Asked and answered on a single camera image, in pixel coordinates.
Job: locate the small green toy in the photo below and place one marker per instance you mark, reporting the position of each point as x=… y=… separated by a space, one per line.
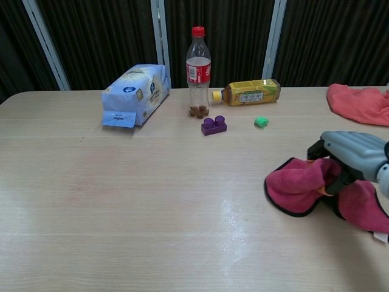
x=261 y=121

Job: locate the black curtain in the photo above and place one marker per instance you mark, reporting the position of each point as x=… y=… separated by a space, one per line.
x=100 y=42

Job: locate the clear cola bottle red cap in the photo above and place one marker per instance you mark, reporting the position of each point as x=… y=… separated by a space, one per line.
x=198 y=73

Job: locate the orange cloth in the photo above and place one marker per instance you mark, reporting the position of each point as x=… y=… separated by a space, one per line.
x=358 y=105

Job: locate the pink cloth with black trim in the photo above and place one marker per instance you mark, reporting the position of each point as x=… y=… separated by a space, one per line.
x=301 y=188

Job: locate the grey metal frame post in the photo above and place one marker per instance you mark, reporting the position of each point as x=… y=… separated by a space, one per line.
x=47 y=42
x=161 y=33
x=275 y=36

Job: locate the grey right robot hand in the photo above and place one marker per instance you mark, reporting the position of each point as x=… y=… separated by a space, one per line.
x=355 y=152

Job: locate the purple toy building block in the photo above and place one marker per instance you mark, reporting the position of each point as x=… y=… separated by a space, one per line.
x=212 y=126

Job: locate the yellow tea bottle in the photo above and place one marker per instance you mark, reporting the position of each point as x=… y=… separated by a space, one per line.
x=250 y=92

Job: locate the blue white snack bag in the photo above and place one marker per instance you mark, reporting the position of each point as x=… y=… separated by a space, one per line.
x=136 y=94

